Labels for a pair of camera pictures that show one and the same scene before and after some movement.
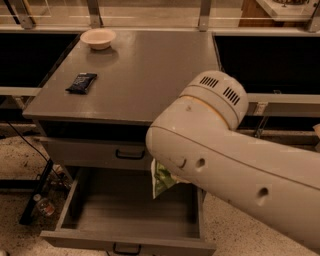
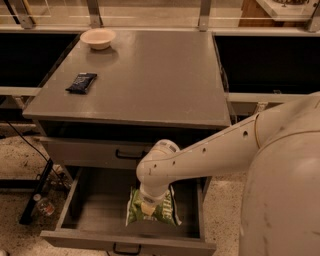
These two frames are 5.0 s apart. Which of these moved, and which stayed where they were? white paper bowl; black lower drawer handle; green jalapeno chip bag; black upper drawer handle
Moved: green jalapeno chip bag
Stayed: black upper drawer handle; black lower drawer handle; white paper bowl
